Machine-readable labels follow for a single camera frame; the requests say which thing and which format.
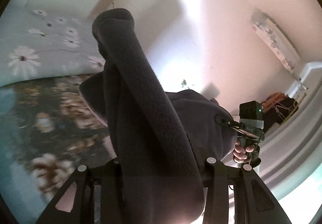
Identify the dark grey fleece garment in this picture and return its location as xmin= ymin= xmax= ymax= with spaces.
xmin=80 ymin=8 xmax=237 ymax=223

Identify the orange and black clothes pile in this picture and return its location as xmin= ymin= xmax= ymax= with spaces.
xmin=261 ymin=92 xmax=298 ymax=133

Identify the person's right hand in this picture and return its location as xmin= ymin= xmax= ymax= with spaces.
xmin=232 ymin=140 xmax=255 ymax=163

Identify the teal floral bed blanket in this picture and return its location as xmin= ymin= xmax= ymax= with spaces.
xmin=1 ymin=75 xmax=115 ymax=223

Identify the light blue daisy quilt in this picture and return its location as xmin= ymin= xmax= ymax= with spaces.
xmin=1 ymin=0 xmax=105 ymax=85

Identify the floral wall air conditioner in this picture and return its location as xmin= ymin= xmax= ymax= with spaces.
xmin=251 ymin=10 xmax=300 ymax=74

